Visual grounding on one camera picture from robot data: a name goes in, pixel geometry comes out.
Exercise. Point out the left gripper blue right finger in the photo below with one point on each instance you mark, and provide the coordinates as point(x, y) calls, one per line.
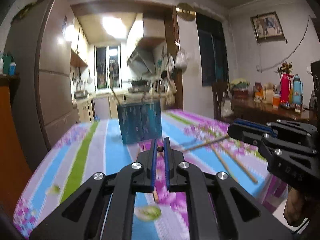
point(168, 162)

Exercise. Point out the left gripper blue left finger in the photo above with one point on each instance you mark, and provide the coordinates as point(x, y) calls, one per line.
point(152, 162)

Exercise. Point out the wooden chopstick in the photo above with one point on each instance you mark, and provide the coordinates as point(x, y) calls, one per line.
point(160, 184)
point(223, 163)
point(245, 170)
point(115, 96)
point(225, 137)

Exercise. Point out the kitchen window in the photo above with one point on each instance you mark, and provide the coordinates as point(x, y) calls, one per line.
point(108, 67)

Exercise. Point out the person's right hand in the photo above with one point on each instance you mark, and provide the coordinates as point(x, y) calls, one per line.
point(294, 208)

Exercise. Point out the teal perforated utensil holder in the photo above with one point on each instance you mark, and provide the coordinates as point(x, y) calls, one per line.
point(140, 121)

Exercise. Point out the light blue thermos flask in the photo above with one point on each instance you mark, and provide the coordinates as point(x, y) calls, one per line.
point(297, 90)

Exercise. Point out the dark wooden side table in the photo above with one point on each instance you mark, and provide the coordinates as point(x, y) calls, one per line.
point(244, 107)

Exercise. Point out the red thermos flask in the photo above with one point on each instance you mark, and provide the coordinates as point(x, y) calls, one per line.
point(285, 87)

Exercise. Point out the white hanging plastic bag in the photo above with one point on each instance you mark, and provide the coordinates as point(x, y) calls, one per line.
point(181, 61)

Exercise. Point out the steel range hood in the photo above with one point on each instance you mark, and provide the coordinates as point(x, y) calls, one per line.
point(142, 62)

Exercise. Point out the framed elephant picture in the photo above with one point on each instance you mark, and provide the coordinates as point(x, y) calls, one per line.
point(267, 27)

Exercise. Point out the orange wooden cabinet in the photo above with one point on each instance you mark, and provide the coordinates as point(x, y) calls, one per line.
point(15, 172)

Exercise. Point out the grey tall refrigerator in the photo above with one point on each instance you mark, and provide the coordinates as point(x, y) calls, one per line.
point(43, 107)

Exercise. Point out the round brass wall plate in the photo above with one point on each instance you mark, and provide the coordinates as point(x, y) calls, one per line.
point(185, 12)

